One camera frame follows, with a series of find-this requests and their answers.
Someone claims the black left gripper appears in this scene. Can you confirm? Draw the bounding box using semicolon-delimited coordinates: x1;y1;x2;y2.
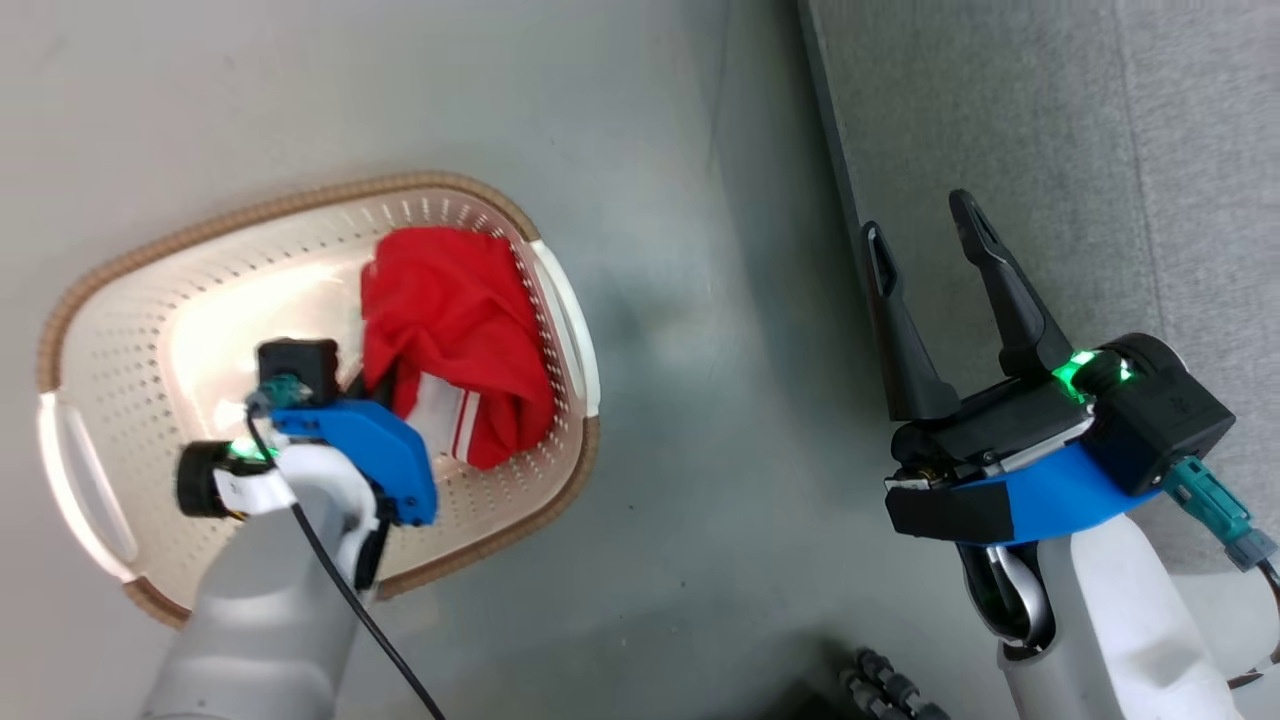
176;440;293;521

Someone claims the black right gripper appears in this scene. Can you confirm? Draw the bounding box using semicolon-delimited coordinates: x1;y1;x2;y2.
860;188;1109;543

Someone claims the red cloth garment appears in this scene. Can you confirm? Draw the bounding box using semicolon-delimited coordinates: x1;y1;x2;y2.
359;226;557;472

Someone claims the grey fabric sofa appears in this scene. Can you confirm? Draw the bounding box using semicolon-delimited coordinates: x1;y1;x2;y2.
798;0;1280;601

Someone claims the beige perforated laundry basket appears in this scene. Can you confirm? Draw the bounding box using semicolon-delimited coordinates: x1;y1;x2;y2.
36;171;602;630

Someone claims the blue right camera mount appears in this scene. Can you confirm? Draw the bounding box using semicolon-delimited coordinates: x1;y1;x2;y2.
955;440;1161;547

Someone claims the right camera cable teal plug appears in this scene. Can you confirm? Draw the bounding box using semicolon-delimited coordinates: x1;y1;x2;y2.
1160;455;1280;691

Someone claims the black ribbed cable conduit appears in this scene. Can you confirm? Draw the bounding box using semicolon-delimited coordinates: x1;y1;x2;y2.
838;647;953;720

